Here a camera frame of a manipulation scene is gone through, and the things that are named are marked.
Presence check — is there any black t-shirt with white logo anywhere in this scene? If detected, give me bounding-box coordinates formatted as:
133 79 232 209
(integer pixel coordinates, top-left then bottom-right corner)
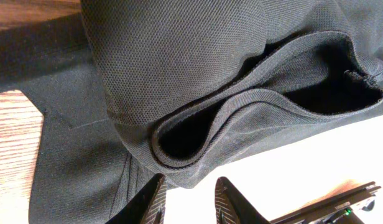
0 0 383 223

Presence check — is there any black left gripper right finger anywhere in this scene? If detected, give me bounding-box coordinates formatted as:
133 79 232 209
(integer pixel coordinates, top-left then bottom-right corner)
215 177 270 224

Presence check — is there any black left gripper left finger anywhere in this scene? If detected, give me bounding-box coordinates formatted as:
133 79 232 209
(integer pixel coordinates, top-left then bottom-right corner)
106 174 167 224

